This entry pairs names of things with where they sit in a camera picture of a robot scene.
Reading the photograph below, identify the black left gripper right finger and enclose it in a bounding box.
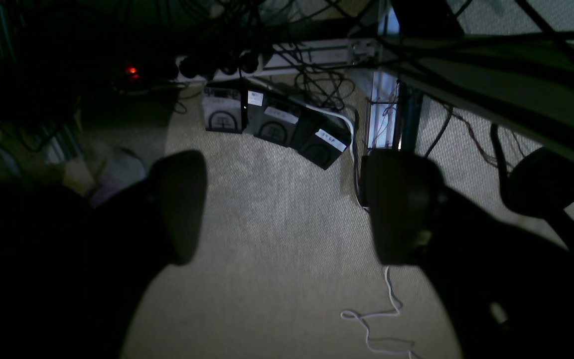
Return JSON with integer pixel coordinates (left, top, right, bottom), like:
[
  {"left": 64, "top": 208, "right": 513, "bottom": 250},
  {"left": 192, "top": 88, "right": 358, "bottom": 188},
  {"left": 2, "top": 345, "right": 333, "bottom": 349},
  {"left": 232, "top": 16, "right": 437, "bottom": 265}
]
[{"left": 363, "top": 149, "right": 444, "bottom": 266}]

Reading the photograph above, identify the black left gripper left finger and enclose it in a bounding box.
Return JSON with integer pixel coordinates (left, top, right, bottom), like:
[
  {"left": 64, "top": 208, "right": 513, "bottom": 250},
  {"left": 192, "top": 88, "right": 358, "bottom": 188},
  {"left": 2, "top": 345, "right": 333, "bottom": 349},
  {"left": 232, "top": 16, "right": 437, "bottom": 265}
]
[{"left": 148, "top": 150, "right": 208, "bottom": 266}]

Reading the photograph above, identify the black foot pedal box left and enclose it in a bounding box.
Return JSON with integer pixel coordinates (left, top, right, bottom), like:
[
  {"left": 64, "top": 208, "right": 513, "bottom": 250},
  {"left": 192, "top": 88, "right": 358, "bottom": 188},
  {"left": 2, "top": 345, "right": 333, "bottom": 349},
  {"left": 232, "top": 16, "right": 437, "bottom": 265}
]
[{"left": 201, "top": 84, "right": 244, "bottom": 134}]

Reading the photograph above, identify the black foot pedal box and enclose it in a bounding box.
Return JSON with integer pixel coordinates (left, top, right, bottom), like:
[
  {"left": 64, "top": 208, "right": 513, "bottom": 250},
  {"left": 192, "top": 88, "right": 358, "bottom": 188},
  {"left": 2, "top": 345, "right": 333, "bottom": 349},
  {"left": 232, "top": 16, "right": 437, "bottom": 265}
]
[
  {"left": 290, "top": 111, "right": 351, "bottom": 170},
  {"left": 246, "top": 89, "right": 301, "bottom": 147},
  {"left": 201, "top": 84, "right": 244, "bottom": 134}
]

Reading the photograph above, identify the black foot pedal box right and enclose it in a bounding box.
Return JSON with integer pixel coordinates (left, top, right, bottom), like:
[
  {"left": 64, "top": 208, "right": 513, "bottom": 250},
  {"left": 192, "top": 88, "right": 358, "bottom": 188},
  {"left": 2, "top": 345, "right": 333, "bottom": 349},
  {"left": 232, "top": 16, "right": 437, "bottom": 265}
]
[{"left": 290, "top": 111, "right": 351, "bottom": 170}]

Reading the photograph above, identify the black foot pedal box middle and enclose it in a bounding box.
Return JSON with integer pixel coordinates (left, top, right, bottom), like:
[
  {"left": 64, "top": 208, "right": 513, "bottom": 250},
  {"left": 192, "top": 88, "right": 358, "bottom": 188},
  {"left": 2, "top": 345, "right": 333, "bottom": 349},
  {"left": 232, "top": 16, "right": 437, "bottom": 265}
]
[{"left": 246, "top": 89, "right": 301, "bottom": 147}]

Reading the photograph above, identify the white power strip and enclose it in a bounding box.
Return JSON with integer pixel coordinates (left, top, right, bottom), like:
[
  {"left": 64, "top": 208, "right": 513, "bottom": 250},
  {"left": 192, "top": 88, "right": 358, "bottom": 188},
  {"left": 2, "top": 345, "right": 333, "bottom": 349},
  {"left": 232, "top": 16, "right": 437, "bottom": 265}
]
[{"left": 173, "top": 38, "right": 381, "bottom": 83}]

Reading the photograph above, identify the white cable on floor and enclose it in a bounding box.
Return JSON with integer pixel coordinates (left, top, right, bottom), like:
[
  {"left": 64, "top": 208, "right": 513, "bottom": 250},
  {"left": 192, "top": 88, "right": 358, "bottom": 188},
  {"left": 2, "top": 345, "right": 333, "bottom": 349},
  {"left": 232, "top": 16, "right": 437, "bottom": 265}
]
[{"left": 341, "top": 265, "right": 417, "bottom": 359}]

